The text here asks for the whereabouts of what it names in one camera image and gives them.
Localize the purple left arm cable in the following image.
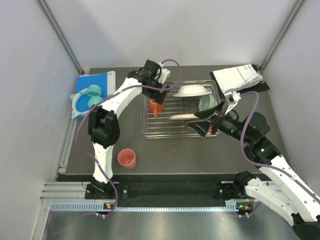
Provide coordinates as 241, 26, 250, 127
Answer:
74, 59, 181, 216

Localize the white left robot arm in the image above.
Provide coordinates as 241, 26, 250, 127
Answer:
88, 60, 170, 199

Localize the pink plastic cup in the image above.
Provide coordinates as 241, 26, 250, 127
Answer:
117, 148, 137, 169

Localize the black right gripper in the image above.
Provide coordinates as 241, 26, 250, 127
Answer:
186, 99, 252, 144

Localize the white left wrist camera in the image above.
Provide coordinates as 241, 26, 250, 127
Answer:
158, 67, 171, 85

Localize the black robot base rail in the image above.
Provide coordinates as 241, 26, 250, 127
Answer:
85, 180, 248, 203

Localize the orange ceramic mug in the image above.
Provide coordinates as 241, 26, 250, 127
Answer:
148, 99, 164, 118

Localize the white plate blue rim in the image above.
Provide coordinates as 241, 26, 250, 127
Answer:
173, 84, 212, 98

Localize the chrome wire dish rack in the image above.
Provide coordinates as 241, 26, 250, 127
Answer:
141, 80, 221, 139

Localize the pink plate with leaf motif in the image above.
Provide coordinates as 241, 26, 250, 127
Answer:
169, 113, 198, 120

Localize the white paper stack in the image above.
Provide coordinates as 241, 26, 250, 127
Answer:
212, 64, 263, 94

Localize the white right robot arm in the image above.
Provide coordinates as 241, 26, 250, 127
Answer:
187, 102, 320, 240

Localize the blue book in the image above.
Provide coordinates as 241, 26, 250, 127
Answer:
75, 70, 117, 118

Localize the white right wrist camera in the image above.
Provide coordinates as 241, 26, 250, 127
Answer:
224, 89, 241, 114

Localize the grey slotted cable duct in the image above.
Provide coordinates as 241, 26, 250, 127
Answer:
50, 201, 253, 213

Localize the black clipboard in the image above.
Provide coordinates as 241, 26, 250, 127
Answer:
209, 65, 270, 99

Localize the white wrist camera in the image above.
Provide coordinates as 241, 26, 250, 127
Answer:
158, 67, 171, 85
224, 89, 241, 114

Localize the mint green ceramic bowl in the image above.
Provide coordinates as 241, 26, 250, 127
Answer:
198, 94, 218, 111

